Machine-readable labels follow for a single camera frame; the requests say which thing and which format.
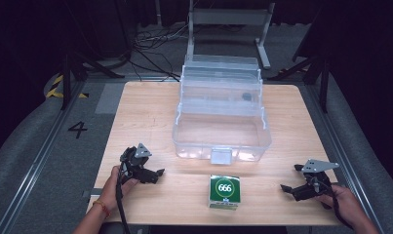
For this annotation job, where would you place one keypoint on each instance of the grey metal stand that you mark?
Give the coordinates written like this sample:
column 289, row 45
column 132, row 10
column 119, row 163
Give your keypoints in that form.
column 229, row 17

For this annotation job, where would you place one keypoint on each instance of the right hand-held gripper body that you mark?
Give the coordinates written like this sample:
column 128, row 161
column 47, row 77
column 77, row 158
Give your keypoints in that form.
column 317, row 182

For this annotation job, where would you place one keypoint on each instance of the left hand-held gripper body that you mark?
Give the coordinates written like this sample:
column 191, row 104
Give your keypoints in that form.
column 137, row 160

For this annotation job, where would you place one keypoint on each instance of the person's left hand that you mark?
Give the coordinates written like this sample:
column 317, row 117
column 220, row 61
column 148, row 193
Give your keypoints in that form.
column 114, row 190

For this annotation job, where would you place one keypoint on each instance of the black tripod stand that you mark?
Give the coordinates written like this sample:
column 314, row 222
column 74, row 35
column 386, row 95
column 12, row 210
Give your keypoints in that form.
column 66, row 81
column 324, row 81

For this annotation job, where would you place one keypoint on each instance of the clear plastic storage box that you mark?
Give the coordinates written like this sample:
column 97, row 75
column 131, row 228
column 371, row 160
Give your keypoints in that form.
column 220, row 110

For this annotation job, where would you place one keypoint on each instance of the green and white carton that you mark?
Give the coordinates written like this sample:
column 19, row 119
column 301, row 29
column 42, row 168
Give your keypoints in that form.
column 224, row 191

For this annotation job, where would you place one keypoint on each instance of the person's right hand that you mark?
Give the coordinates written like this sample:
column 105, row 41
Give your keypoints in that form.
column 342, row 201

